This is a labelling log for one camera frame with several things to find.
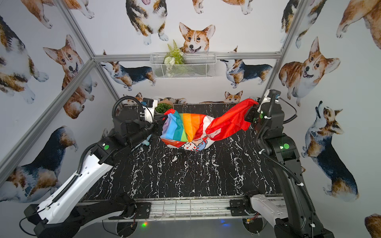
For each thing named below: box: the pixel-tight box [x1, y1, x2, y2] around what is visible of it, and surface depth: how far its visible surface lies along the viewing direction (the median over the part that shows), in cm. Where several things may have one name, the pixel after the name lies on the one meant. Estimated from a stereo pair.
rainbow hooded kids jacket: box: [159, 98, 259, 152], surface depth 67 cm
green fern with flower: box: [164, 39, 185, 76], surface depth 85 cm
